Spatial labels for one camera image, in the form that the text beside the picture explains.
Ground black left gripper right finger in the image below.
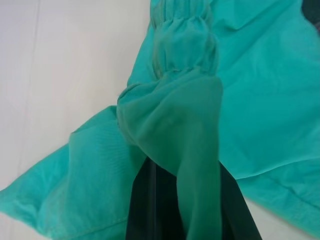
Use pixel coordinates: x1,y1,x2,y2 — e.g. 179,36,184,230
219,160,261,240

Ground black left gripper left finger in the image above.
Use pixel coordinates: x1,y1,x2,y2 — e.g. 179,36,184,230
125,155,187,240

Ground green shorts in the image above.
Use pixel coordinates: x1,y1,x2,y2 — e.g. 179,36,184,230
0,0,320,240

